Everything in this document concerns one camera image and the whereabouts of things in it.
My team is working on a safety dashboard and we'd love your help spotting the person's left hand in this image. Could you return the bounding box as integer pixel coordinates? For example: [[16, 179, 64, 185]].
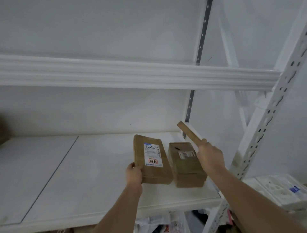
[[125, 162, 144, 189]]

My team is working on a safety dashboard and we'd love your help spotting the person's right hand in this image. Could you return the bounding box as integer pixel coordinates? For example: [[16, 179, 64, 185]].
[[195, 141, 226, 177]]

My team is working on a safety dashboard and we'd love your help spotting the brown envelope parcel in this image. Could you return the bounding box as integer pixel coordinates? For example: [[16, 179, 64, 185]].
[[177, 121, 208, 147]]

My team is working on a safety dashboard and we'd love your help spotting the pile of plastic mailer bags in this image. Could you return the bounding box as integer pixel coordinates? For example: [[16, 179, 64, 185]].
[[134, 209, 209, 233]]

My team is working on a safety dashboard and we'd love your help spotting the white metal shelving rack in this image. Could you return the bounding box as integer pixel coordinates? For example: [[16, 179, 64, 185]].
[[0, 0, 307, 233]]

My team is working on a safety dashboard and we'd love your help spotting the person's left forearm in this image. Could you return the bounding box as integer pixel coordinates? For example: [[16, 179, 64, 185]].
[[92, 183, 144, 233]]

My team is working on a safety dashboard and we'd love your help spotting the person's right forearm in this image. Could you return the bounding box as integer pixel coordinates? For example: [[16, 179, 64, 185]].
[[209, 165, 307, 233]]

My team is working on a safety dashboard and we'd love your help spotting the white open foam container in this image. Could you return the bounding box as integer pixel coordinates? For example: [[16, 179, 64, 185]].
[[242, 173, 307, 213]]

